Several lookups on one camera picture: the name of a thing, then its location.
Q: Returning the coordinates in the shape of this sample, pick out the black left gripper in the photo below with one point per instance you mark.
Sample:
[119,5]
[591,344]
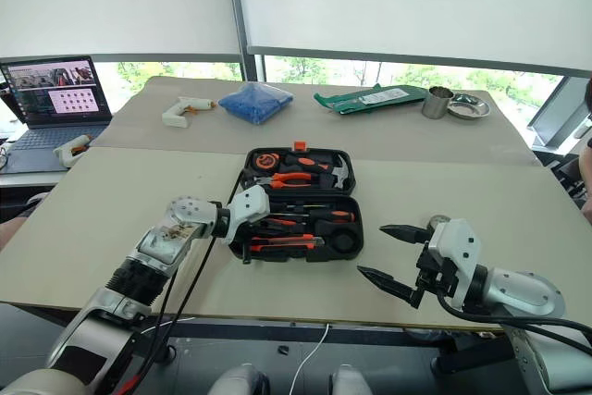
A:
[247,254]

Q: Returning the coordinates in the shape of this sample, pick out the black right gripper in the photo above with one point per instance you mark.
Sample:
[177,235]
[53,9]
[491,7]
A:
[437,275]

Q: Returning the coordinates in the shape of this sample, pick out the orange black utility knife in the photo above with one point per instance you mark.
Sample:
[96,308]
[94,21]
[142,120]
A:
[287,242]

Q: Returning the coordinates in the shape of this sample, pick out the short shaft screwdriver black orange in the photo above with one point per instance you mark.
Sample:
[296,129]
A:
[287,226]

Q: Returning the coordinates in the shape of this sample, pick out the orange voltage tester pen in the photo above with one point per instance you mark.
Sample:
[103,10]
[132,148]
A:
[296,206]

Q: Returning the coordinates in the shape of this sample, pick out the long shaft screwdriver black orange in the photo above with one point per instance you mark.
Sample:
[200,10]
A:
[333,216]

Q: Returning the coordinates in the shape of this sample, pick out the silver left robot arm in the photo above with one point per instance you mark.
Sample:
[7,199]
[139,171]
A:
[162,247]

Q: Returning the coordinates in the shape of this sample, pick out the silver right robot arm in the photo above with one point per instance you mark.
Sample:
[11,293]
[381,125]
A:
[522,293]

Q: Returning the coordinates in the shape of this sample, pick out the black tool case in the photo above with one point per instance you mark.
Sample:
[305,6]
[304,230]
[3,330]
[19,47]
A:
[296,233]

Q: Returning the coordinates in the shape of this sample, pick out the black electrical tape roll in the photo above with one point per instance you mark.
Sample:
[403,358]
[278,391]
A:
[438,219]

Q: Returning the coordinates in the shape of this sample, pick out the orange black tape measure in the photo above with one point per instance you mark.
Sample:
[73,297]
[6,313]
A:
[266,161]

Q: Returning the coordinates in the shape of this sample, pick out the small black floor object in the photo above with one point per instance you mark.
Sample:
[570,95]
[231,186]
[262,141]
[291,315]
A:
[283,349]

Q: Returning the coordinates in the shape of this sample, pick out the claw hammer orange black grip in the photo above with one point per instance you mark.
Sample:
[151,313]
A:
[307,164]

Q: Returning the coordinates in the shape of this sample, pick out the grey rounded shape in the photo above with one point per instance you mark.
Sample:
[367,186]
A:
[349,381]
[240,381]

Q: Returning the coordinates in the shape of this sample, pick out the blue mesh bag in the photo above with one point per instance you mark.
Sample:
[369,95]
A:
[256,102]

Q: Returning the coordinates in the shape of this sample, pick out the white hot glue gun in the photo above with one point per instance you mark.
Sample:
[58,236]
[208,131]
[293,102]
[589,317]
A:
[178,114]
[71,151]

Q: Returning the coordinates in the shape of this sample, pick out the stainless steel cup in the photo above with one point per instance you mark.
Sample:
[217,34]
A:
[436,106]

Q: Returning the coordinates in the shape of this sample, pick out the green package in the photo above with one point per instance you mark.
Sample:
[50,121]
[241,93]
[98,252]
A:
[365,100]

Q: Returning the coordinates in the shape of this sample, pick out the stainless steel bowl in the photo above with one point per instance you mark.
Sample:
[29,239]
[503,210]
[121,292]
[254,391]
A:
[469,109]

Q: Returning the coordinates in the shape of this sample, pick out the black office chair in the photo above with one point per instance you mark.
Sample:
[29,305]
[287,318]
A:
[562,173]

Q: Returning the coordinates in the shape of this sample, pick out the grey window mullion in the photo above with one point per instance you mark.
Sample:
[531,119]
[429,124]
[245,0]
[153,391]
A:
[247,57]

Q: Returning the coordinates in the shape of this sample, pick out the open laptop computer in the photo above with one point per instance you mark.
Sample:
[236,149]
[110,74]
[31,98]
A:
[55,103]

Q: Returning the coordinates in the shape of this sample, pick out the white roller blind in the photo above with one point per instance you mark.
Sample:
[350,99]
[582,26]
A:
[115,2]
[416,6]

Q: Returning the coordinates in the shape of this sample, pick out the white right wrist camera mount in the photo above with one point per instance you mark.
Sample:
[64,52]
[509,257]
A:
[455,251]

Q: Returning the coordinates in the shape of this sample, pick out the grey slanted window post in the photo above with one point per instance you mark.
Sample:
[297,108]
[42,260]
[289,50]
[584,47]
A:
[559,113]

